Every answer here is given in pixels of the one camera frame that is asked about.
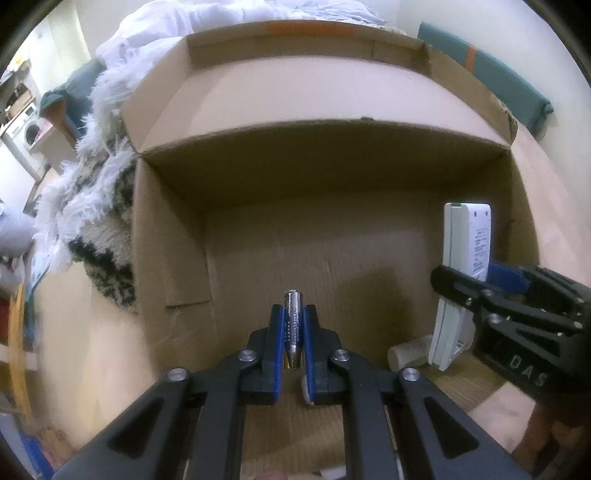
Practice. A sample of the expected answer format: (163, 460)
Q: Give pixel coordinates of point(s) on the green cloth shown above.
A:
(69, 90)

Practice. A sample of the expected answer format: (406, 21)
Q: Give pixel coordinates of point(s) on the fluffy white patterned blanket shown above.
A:
(92, 184)

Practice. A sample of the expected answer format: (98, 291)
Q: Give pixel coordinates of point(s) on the yellow wooden chair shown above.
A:
(19, 360)

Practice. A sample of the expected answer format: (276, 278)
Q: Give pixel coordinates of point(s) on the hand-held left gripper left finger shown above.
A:
(277, 350)

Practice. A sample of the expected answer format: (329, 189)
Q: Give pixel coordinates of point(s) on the white washing machine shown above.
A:
(23, 134)

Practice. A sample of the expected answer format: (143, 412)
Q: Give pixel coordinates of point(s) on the brown cardboard box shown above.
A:
(323, 184)

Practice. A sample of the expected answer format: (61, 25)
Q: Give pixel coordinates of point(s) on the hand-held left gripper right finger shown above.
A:
(310, 355)

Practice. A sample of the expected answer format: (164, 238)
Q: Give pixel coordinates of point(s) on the white bedding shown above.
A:
(207, 18)

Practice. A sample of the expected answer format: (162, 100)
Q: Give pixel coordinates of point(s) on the white remote control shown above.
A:
(461, 240)

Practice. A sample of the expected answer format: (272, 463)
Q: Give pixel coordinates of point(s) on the silver blue battery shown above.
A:
(293, 318)

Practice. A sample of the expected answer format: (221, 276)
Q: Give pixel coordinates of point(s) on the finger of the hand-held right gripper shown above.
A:
(508, 279)
(457, 281)

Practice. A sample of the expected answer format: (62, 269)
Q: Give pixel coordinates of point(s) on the grey white cloth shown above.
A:
(14, 230)

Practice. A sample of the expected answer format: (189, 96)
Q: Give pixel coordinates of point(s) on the green cushion with orange stripe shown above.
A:
(498, 74)

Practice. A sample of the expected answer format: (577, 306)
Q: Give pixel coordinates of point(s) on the white cylindrical object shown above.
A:
(408, 353)

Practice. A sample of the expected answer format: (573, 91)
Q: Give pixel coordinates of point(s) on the person's right forearm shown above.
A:
(558, 438)

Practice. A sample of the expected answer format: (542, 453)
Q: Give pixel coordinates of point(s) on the white earbuds case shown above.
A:
(303, 387)

